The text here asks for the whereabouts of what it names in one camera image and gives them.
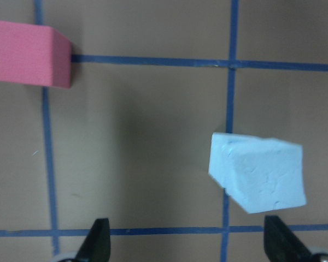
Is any magenta block back left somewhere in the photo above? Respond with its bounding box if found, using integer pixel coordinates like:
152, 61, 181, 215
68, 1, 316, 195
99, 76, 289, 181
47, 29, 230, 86
0, 20, 72, 88

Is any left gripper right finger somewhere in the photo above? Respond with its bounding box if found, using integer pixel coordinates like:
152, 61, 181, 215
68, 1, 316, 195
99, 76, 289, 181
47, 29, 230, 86
263, 215, 328, 262

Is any light blue block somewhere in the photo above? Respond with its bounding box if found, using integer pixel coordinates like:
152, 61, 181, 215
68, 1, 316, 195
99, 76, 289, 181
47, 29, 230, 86
208, 132, 307, 213

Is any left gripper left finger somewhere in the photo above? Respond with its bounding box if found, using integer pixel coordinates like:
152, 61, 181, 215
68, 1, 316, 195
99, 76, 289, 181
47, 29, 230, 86
75, 218, 110, 262

